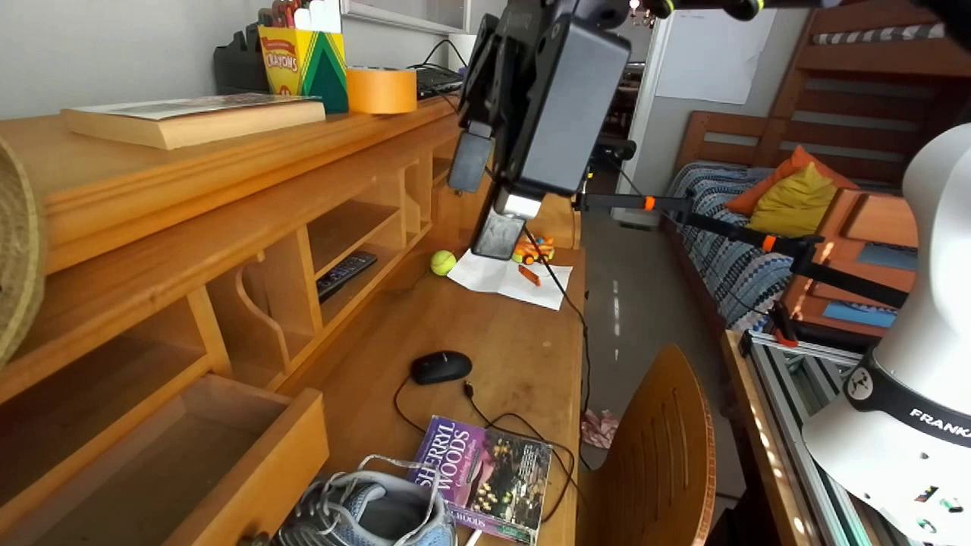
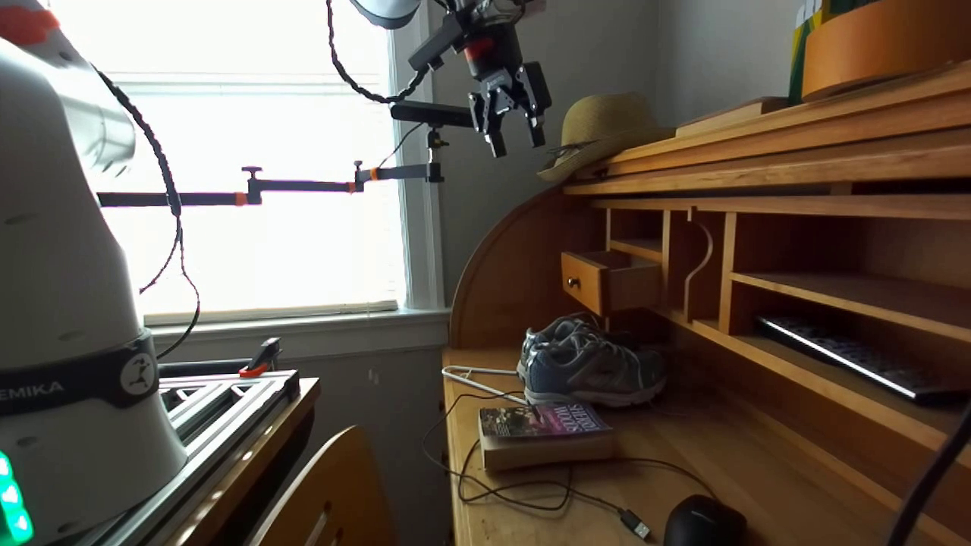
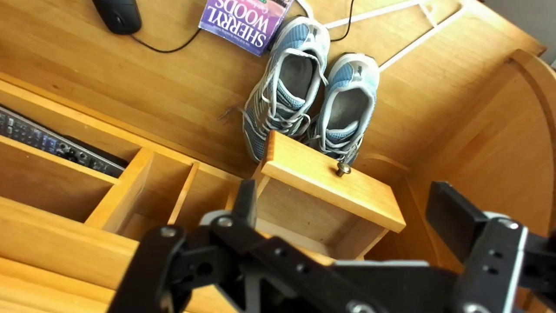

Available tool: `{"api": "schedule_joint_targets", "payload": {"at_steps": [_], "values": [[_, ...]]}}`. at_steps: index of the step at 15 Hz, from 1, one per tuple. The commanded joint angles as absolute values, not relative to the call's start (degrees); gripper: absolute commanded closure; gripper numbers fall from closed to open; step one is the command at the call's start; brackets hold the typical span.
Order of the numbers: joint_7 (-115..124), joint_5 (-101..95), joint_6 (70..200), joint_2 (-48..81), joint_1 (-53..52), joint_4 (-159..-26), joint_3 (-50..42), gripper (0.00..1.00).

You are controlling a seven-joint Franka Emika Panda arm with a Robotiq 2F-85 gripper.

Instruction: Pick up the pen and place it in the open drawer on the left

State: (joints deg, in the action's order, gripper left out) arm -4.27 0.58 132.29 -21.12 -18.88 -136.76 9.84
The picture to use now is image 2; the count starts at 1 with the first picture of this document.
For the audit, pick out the wooden chair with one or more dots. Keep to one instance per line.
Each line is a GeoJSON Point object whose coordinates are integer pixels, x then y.
{"type": "Point", "coordinates": [334, 496]}

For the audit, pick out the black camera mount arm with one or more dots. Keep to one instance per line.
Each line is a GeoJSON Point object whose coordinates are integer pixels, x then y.
{"type": "Point", "coordinates": [202, 192]}

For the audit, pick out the straw hat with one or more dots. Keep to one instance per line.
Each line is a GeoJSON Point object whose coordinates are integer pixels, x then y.
{"type": "Point", "coordinates": [596, 124]}

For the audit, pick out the purple paperback book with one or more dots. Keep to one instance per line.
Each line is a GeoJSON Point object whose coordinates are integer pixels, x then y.
{"type": "Point", "coordinates": [548, 432]}

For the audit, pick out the grey blue sneaker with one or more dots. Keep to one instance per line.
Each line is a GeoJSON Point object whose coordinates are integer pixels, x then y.
{"type": "Point", "coordinates": [586, 364]}

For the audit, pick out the wooden desk drawer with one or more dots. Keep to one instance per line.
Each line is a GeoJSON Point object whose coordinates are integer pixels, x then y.
{"type": "Point", "coordinates": [609, 283]}

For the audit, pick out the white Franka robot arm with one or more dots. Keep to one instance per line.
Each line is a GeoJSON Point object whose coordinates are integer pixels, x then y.
{"type": "Point", "coordinates": [62, 254]}

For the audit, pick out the bright window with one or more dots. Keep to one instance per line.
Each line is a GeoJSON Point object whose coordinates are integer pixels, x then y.
{"type": "Point", "coordinates": [275, 131]}

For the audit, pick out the black computer mouse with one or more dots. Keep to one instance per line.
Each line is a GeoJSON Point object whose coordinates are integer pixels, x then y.
{"type": "Point", "coordinates": [703, 522]}

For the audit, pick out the aluminium robot stand frame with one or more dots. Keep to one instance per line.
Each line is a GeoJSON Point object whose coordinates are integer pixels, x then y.
{"type": "Point", "coordinates": [224, 425]}

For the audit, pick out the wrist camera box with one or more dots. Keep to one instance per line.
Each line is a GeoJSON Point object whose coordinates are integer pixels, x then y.
{"type": "Point", "coordinates": [439, 42]}

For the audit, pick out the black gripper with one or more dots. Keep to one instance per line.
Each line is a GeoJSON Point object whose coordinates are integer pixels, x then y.
{"type": "Point", "coordinates": [506, 86]}

